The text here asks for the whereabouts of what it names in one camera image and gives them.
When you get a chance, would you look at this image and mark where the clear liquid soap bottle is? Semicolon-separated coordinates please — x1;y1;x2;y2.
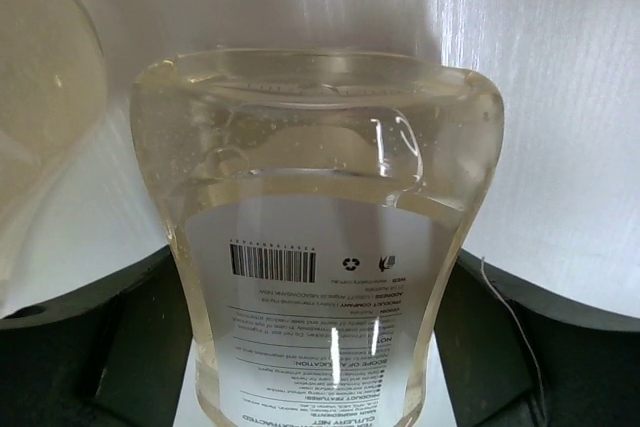
130;48;504;426

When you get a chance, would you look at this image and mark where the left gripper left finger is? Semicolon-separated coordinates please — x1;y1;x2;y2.
1;248;192;427

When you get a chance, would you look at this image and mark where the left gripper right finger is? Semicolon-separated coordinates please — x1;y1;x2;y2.
435;252;639;426

